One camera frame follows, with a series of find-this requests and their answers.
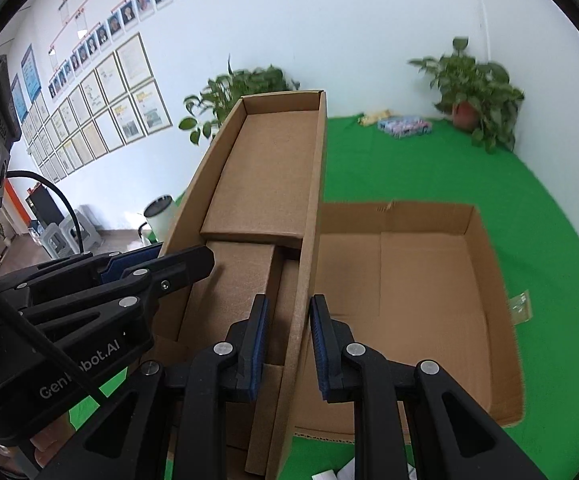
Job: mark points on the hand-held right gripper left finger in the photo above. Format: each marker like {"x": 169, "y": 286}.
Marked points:
{"x": 258, "y": 345}

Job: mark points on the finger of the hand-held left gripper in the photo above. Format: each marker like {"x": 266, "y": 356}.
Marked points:
{"x": 179, "y": 267}
{"x": 129, "y": 264}

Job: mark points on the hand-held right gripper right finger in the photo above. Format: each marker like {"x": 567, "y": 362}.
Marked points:
{"x": 319, "y": 350}

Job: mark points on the large shallow cardboard box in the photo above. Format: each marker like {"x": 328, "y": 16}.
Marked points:
{"x": 419, "y": 285}

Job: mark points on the narrow cardboard insert box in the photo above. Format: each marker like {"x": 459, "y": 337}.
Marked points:
{"x": 264, "y": 170}

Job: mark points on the person's left hand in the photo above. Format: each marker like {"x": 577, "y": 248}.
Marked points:
{"x": 47, "y": 442}

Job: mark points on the white cylinder cup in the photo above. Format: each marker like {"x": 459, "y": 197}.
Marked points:
{"x": 158, "y": 220}

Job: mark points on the grey plastic stool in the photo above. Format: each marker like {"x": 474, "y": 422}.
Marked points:
{"x": 57, "y": 242}
{"x": 88, "y": 227}

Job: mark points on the black cabinet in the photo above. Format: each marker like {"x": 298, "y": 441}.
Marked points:
{"x": 44, "y": 206}

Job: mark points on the white paper scraps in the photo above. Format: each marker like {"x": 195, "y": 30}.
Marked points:
{"x": 329, "y": 475}

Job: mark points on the group of framed certificates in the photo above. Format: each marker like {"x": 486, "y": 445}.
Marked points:
{"x": 114, "y": 90}

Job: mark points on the leafy green potted plant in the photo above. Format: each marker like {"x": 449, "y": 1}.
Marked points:
{"x": 229, "y": 90}

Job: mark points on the row of portrait photos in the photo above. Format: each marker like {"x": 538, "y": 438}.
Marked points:
{"x": 129, "y": 10}

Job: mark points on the clear plastic piece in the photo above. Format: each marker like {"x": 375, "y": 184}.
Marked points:
{"x": 520, "y": 307}

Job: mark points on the green tablecloth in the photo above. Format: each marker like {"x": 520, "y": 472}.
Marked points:
{"x": 419, "y": 170}

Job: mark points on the yellow packet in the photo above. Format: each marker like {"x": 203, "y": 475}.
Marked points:
{"x": 374, "y": 118}

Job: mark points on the blue patterned packet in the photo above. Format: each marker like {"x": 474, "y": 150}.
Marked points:
{"x": 403, "y": 126}

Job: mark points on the potted plant red-brown pot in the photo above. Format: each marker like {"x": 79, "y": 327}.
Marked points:
{"x": 469, "y": 85}

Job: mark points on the blue wall notice board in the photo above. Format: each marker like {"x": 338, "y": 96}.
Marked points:
{"x": 18, "y": 97}
{"x": 31, "y": 72}

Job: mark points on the white wall conduit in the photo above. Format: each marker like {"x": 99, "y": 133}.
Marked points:
{"x": 482, "y": 5}

